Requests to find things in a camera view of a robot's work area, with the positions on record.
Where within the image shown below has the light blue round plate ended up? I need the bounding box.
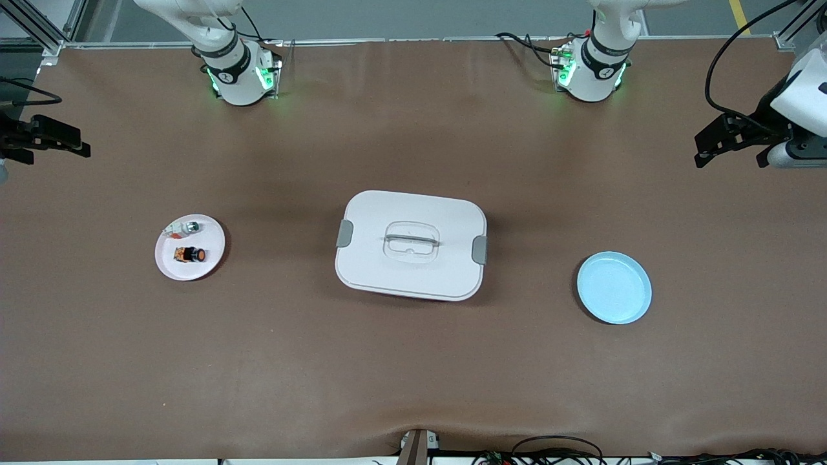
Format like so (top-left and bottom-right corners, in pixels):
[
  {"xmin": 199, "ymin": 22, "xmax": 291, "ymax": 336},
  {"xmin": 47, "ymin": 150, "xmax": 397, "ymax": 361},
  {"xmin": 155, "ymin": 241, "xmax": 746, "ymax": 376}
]
[{"xmin": 576, "ymin": 251, "xmax": 653, "ymax": 325}]

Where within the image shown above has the pink round plate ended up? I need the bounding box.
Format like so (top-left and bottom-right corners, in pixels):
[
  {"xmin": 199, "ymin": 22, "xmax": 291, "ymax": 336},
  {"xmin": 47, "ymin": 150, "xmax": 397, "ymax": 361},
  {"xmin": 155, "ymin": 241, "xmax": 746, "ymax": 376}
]
[{"xmin": 154, "ymin": 214, "xmax": 227, "ymax": 282}]

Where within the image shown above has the white lidded storage box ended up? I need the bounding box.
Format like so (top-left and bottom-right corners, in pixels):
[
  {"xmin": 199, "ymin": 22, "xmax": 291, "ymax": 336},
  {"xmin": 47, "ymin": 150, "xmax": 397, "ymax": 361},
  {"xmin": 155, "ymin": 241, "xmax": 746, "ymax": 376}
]
[{"xmin": 335, "ymin": 190, "xmax": 488, "ymax": 302}]

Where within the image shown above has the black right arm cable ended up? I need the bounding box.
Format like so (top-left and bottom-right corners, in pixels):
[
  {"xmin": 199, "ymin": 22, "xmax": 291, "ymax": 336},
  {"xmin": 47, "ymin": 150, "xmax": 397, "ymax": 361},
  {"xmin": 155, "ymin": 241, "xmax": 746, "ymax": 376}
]
[{"xmin": 0, "ymin": 77, "xmax": 64, "ymax": 107}]

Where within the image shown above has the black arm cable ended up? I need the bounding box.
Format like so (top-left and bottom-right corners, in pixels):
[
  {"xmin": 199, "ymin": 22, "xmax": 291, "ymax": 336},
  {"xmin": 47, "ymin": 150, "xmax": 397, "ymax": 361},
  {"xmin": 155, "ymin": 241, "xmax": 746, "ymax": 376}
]
[
  {"xmin": 706, "ymin": 0, "xmax": 802, "ymax": 133},
  {"xmin": 0, "ymin": 77, "xmax": 64, "ymax": 107}
]

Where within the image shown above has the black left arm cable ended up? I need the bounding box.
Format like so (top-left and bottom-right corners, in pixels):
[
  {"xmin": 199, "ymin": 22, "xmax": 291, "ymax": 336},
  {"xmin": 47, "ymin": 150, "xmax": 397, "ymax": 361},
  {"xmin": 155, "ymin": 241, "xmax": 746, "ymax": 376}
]
[{"xmin": 706, "ymin": 0, "xmax": 802, "ymax": 133}]

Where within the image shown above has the aluminium frame profile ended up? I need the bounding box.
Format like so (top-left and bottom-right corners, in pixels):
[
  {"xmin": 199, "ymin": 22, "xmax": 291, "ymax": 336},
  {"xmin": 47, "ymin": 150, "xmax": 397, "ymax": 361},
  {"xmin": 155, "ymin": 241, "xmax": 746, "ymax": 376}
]
[
  {"xmin": 0, "ymin": 0, "xmax": 89, "ymax": 60},
  {"xmin": 774, "ymin": 0, "xmax": 827, "ymax": 51}
]

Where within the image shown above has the small silver switch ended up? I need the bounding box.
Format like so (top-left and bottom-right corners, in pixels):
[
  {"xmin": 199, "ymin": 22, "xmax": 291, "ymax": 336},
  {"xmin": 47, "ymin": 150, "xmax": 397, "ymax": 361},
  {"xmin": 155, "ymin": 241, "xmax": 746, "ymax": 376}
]
[{"xmin": 163, "ymin": 220, "xmax": 202, "ymax": 241}]

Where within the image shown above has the black base cable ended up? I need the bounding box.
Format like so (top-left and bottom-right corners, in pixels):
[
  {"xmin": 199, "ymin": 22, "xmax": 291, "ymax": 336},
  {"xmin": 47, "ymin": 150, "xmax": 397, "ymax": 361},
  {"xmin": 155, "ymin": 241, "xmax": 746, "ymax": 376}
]
[
  {"xmin": 496, "ymin": 32, "xmax": 572, "ymax": 70},
  {"xmin": 216, "ymin": 5, "xmax": 267, "ymax": 45}
]

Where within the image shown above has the tangled cable bundle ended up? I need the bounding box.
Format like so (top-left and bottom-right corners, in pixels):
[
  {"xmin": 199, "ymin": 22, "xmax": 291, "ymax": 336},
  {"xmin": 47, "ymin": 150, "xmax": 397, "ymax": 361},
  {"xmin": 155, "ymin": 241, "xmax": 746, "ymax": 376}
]
[{"xmin": 472, "ymin": 448, "xmax": 827, "ymax": 465}]

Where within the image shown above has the black cable loop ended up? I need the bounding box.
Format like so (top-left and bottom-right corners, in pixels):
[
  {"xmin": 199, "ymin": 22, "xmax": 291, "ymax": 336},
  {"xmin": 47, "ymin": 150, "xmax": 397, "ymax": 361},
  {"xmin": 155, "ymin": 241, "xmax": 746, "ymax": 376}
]
[{"xmin": 510, "ymin": 436, "xmax": 605, "ymax": 465}]

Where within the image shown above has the brown mount post with bracket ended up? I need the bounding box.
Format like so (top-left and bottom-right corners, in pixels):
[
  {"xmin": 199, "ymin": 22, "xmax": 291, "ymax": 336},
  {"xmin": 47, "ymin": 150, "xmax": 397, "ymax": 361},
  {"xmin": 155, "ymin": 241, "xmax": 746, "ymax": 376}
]
[{"xmin": 395, "ymin": 429, "xmax": 441, "ymax": 465}]

